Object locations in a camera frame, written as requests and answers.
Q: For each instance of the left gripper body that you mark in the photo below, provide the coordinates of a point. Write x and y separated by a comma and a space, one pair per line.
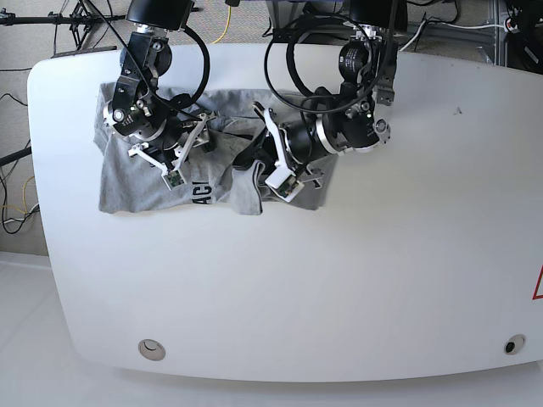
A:
295, 146

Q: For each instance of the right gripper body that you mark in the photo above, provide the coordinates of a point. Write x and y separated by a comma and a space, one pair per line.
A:
168, 148

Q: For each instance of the grey T-shirt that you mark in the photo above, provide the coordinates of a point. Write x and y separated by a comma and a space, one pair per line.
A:
132, 185

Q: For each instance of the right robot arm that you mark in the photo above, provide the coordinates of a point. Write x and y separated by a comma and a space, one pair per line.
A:
136, 110

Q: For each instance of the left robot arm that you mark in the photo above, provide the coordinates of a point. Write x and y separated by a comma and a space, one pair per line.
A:
331, 123

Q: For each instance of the black tripod stand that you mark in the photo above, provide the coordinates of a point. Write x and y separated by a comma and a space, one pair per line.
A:
85, 18

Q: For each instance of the table grommet hole left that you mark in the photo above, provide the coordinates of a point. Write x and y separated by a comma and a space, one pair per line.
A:
151, 350

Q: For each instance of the table grommet hole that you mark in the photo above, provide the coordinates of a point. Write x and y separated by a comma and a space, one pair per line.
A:
515, 344
151, 350

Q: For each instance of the red warning triangle sticker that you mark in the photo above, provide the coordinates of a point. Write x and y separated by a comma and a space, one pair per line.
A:
538, 292

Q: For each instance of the table grommet hole right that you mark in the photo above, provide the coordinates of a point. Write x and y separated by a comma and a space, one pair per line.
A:
515, 344

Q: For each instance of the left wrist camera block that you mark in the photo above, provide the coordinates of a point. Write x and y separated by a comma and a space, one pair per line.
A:
284, 183

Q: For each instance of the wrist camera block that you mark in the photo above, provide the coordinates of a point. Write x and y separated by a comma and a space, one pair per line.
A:
284, 183
173, 179

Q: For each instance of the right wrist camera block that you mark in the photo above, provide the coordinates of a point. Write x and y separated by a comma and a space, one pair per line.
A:
173, 179

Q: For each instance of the black metal frame base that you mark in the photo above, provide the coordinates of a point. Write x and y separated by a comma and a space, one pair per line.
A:
282, 14

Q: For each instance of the aluminium frame post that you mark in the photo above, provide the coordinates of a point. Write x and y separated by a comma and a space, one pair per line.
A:
495, 49

